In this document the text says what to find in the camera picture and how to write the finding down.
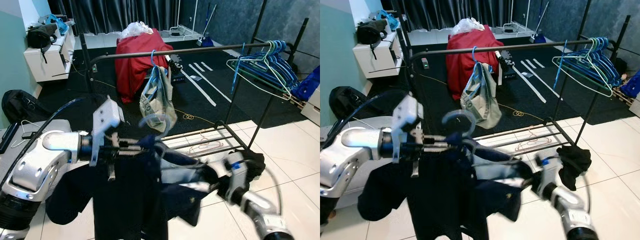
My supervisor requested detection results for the silver metal hanger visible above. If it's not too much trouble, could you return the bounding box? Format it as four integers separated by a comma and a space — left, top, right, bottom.
441, 109, 531, 188
138, 113, 211, 193

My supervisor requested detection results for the navy printed shirt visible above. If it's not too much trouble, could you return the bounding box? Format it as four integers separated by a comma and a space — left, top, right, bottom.
45, 134, 221, 240
356, 131, 533, 240

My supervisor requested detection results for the pink hanger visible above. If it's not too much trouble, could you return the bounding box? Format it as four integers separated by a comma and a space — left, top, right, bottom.
187, 128, 227, 155
515, 125, 554, 152

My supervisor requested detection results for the grey beige garment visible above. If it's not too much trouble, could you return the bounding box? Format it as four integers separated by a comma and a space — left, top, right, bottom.
139, 65, 178, 133
460, 61, 502, 130

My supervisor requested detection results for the thin black rod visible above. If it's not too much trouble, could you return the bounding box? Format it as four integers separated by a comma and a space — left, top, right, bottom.
367, 66, 413, 75
51, 70, 94, 79

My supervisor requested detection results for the white floor slat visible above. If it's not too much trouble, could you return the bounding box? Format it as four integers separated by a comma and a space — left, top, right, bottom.
520, 58, 564, 101
189, 61, 233, 104
179, 67, 217, 107
510, 64, 547, 104

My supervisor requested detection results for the black backpack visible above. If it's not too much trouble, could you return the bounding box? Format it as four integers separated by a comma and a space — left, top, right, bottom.
330, 86, 374, 121
1, 90, 49, 124

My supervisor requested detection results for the black metal device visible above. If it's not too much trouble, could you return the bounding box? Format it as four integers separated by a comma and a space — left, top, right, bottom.
497, 50, 516, 81
166, 54, 186, 84

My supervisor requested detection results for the red cloth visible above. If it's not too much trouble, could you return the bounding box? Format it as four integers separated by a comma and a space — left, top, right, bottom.
115, 29, 174, 104
446, 25, 505, 101

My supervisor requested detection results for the grey ottoman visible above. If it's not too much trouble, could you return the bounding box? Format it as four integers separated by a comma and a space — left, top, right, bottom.
320, 116, 396, 211
0, 120, 73, 181

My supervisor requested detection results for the white shelf unit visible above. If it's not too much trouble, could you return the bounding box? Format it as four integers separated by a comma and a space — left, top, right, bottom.
352, 22, 404, 80
24, 27, 76, 83

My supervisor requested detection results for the black long case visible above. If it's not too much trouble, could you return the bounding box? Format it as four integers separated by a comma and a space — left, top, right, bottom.
0, 122, 19, 154

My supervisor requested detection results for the white low platform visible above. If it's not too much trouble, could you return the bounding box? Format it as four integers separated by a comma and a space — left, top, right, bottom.
75, 29, 211, 50
404, 26, 540, 46

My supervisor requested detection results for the wooden pallet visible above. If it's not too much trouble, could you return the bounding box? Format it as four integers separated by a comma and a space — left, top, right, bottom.
286, 95, 307, 111
615, 87, 636, 105

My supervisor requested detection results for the black clothes rack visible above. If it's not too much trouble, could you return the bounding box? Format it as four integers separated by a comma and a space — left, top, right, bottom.
400, 0, 640, 153
79, 0, 321, 156

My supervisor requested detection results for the white plastic bag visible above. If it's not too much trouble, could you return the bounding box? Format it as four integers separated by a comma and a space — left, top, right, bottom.
451, 17, 486, 35
120, 21, 154, 39

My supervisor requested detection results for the black handbag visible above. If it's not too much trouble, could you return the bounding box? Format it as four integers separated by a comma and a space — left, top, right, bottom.
26, 23, 59, 51
356, 19, 389, 47

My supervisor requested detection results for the dark curtain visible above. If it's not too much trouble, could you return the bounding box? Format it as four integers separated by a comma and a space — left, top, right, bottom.
47, 0, 186, 35
382, 0, 516, 32

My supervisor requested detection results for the blue plastic bag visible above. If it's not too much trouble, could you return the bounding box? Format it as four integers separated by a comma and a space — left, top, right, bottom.
46, 14, 70, 36
377, 10, 401, 32

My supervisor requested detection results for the black floor bag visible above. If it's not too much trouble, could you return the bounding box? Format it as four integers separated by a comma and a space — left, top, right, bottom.
615, 56, 630, 77

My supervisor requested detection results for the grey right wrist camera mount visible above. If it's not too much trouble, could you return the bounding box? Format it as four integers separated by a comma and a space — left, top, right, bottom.
225, 152, 249, 193
536, 154, 558, 188

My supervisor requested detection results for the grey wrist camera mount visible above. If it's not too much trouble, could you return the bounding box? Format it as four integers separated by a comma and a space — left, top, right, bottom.
225, 152, 249, 193
391, 94, 425, 164
90, 97, 125, 167
536, 154, 558, 188

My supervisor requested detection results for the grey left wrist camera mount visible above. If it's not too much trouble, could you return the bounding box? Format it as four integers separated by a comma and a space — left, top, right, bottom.
90, 97, 125, 167
391, 94, 425, 164

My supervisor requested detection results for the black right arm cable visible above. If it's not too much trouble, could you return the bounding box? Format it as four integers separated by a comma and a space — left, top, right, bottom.
240, 159, 284, 216
550, 157, 592, 213

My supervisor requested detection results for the white wire hanger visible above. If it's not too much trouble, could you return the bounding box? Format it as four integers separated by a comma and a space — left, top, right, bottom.
10, 119, 51, 149

